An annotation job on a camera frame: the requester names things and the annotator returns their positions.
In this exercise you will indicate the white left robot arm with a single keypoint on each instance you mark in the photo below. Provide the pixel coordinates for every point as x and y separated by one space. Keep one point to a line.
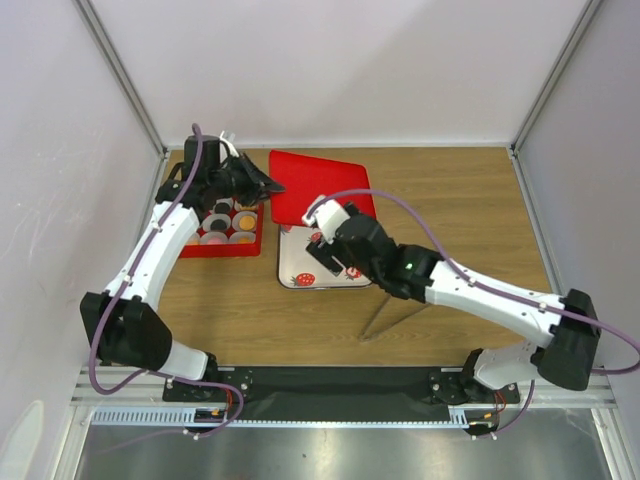
121 322

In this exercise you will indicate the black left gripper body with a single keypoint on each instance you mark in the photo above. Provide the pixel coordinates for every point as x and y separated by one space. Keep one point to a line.
234 174

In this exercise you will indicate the orange round cookie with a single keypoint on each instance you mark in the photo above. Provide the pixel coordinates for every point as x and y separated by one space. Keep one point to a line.
245 222

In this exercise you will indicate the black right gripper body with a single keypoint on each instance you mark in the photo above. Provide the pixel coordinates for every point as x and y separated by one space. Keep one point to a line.
373 274

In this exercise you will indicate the red box lid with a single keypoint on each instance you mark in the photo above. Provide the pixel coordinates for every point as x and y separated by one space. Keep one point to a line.
304 179

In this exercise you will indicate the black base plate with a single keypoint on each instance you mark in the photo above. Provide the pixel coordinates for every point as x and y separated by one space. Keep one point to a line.
357 394

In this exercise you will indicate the black round cookie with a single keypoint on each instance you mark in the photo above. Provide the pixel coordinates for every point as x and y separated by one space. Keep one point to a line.
222 206
218 224

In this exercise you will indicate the red compartment cookie box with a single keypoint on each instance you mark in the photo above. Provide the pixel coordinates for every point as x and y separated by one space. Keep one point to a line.
196 246

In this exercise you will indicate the metal tongs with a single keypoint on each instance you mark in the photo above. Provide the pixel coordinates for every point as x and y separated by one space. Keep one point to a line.
388 315

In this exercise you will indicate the white strawberry print tray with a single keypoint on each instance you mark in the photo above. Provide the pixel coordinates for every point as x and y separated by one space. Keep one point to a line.
297 269

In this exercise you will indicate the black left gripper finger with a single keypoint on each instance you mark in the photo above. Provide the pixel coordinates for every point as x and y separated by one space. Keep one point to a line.
261 183
250 196

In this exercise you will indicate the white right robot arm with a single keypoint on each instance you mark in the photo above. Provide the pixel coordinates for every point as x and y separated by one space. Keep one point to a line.
559 345

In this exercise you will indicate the white slotted cable duct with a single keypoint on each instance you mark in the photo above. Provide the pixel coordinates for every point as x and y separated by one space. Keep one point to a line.
209 417

